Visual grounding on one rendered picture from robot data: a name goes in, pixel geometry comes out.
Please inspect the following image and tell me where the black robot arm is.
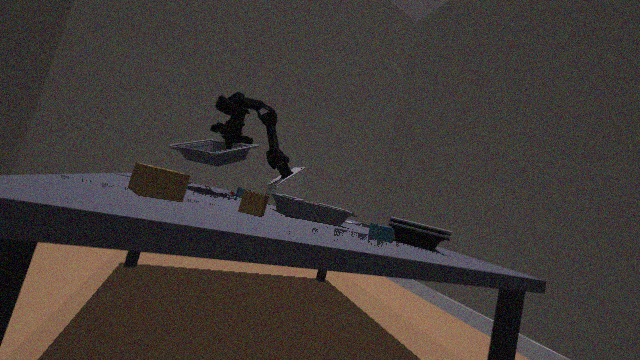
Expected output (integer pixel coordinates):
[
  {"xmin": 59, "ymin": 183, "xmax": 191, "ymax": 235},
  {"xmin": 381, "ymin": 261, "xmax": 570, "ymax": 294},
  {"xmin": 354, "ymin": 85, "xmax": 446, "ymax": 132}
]
[{"xmin": 216, "ymin": 92, "xmax": 294, "ymax": 179}]

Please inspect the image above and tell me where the light blue cube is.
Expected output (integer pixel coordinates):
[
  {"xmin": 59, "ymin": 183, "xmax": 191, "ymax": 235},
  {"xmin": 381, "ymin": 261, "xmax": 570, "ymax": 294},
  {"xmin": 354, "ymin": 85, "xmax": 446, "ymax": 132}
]
[
  {"xmin": 236, "ymin": 187, "xmax": 252, "ymax": 198},
  {"xmin": 368, "ymin": 223, "xmax": 395, "ymax": 243}
]

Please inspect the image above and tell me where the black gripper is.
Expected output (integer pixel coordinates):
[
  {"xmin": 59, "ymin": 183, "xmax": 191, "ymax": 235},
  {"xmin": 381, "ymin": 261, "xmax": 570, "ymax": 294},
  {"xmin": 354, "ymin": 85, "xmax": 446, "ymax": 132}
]
[{"xmin": 211, "ymin": 117, "xmax": 253, "ymax": 150}]

